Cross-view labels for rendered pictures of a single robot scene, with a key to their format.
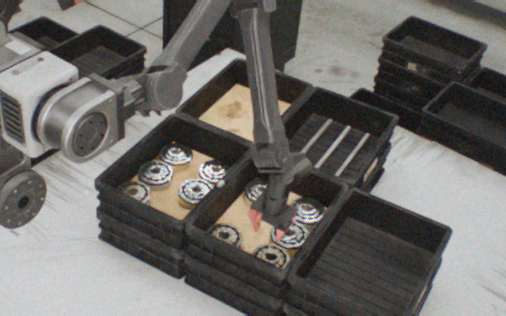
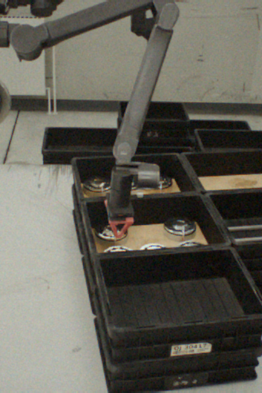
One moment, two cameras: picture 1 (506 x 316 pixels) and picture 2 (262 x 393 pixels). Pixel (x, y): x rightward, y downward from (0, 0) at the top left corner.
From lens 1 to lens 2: 1.39 m
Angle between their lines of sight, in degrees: 41
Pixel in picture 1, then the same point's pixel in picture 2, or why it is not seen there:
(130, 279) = (58, 239)
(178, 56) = (54, 24)
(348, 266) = (173, 300)
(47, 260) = (34, 206)
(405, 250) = not seen: hidden behind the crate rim
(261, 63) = (142, 69)
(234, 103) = (252, 181)
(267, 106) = (131, 105)
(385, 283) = not seen: hidden behind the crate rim
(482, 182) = not seen: outside the picture
